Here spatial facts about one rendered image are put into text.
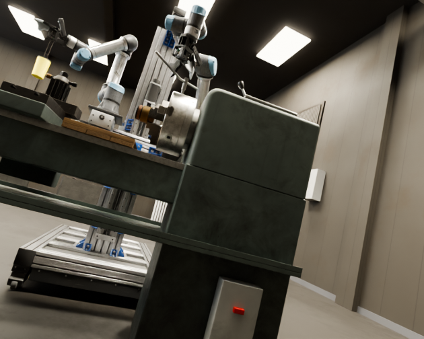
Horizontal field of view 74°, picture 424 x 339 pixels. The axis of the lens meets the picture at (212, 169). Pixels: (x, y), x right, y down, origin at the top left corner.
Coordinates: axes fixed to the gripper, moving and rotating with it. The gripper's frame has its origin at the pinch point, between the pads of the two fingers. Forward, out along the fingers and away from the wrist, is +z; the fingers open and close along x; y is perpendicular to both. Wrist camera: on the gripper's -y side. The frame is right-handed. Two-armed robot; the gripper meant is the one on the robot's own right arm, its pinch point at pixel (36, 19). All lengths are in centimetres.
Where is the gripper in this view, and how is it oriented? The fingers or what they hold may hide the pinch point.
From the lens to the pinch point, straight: 231.6
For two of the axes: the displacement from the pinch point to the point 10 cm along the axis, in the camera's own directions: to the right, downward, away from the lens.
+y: -3.4, 9.4, -0.6
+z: -7.3, -3.1, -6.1
